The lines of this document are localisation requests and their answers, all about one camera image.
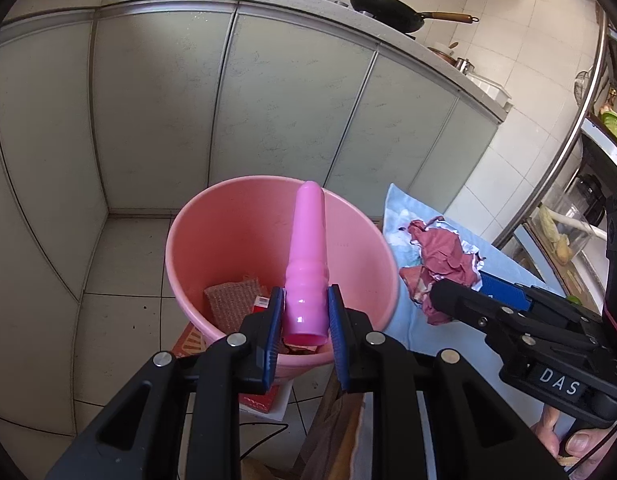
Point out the pink plastic bucket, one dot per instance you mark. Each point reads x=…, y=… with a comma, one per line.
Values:
x=241, y=228

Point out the right hand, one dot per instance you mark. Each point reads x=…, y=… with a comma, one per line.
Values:
x=601, y=465

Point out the black wok wooden handle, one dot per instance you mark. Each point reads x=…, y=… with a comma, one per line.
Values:
x=403, y=18

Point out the corn cob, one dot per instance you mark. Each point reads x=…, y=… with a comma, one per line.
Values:
x=547, y=225

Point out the ginger root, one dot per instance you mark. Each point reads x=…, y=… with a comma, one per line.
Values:
x=563, y=252

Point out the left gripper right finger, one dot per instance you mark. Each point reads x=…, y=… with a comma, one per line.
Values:
x=352, y=337

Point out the red box under bucket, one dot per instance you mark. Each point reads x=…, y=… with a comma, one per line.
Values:
x=271, y=406

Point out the red wrapper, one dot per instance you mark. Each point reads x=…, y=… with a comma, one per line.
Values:
x=442, y=258

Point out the black blender jug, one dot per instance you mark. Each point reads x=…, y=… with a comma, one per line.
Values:
x=589, y=191

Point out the white leek stalk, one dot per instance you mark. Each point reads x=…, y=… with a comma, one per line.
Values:
x=578, y=224

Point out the clear plastic container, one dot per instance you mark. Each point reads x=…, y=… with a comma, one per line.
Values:
x=568, y=204

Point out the copper pot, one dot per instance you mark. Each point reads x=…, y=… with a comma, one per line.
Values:
x=445, y=51

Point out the metal storage shelf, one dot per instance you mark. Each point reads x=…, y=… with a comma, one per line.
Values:
x=587, y=148

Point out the red flat package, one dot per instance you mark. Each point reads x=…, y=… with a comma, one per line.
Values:
x=260, y=304

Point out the silver mesh scouring cloth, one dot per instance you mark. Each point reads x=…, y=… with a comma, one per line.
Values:
x=231, y=302

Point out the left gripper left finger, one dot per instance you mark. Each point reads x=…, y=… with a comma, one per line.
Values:
x=263, y=335

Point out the small steel pot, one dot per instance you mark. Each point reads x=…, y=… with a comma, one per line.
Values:
x=464, y=66

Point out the pink plastic tube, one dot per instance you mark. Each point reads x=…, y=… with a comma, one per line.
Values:
x=306, y=320

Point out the white plastic tray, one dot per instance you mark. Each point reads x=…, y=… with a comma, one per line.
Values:
x=495, y=91

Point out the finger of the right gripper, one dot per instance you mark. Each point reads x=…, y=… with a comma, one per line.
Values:
x=511, y=295
x=471, y=308

